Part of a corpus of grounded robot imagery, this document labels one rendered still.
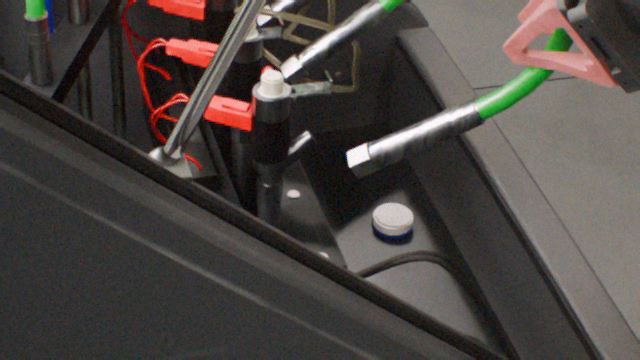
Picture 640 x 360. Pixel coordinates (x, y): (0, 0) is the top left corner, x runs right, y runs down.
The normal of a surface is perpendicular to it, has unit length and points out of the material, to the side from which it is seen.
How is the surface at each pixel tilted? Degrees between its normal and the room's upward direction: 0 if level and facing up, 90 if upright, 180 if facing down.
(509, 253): 90
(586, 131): 0
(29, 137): 74
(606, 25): 49
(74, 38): 0
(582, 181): 0
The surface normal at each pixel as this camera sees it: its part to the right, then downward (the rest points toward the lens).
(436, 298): 0.04, -0.78
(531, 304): -0.96, 0.15
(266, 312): 0.29, 0.62
